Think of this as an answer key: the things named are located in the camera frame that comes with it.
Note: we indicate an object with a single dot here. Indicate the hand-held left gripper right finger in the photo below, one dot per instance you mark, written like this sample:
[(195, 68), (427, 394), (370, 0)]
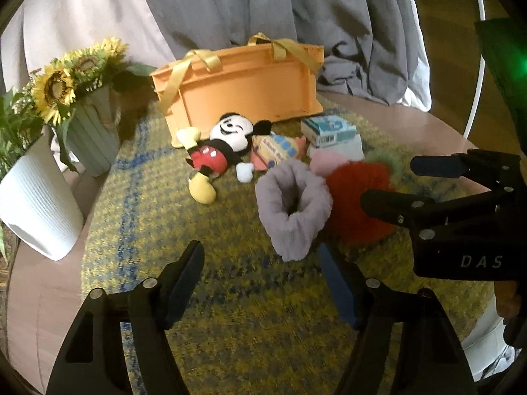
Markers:
[(337, 284)]

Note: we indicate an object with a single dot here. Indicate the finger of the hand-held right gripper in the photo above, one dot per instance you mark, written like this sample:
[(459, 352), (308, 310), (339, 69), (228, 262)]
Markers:
[(432, 166), (395, 208)]

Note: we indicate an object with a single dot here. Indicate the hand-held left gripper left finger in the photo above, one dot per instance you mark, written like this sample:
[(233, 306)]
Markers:
[(185, 279)]

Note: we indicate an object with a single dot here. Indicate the red fuzzy plush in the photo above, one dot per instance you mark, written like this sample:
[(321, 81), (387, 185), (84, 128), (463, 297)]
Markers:
[(354, 181)]

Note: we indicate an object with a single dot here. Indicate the grey fuzzy sock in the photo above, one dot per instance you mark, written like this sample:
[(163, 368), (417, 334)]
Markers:
[(280, 197)]

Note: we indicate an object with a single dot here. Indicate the pink soft toy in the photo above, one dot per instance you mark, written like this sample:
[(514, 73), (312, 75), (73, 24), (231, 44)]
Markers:
[(325, 162)]

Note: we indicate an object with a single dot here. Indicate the person's right hand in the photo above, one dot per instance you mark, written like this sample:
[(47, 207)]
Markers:
[(504, 300)]

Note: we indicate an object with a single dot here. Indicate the green fuzzy plush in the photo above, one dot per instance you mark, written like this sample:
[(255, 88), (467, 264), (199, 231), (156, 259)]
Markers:
[(391, 158)]

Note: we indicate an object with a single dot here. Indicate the yellow blue woven mat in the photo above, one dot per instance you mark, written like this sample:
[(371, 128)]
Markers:
[(247, 317)]

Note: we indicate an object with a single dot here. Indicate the white rounded object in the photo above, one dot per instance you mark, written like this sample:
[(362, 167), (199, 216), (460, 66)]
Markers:
[(481, 337)]

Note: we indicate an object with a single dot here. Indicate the blue tissue pack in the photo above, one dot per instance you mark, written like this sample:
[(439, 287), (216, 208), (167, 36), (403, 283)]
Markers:
[(325, 127)]

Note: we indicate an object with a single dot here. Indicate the white hoop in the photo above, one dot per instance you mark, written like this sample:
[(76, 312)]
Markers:
[(477, 70)]

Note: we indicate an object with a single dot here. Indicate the mouse plush toy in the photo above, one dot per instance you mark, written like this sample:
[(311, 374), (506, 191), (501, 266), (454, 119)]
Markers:
[(214, 148)]

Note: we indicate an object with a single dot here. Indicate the yellow bus plush toy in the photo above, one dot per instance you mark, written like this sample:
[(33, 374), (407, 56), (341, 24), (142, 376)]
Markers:
[(271, 152)]

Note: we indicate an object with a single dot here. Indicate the white ribbed pot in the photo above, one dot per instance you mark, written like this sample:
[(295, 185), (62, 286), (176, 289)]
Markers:
[(37, 205)]

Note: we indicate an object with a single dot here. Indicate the green ribbed vase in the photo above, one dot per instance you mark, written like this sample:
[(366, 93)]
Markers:
[(94, 140)]

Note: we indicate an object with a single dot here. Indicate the green leafy plant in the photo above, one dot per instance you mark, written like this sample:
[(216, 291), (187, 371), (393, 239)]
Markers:
[(16, 127)]

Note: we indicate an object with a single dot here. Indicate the sunflower bouquet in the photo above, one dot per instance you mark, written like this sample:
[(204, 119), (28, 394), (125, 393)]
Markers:
[(53, 88)]

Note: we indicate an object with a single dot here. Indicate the grey blanket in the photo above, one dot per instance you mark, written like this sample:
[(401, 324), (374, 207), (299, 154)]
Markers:
[(247, 4)]

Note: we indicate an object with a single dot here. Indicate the white sheet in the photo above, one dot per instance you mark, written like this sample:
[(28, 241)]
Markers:
[(82, 16)]

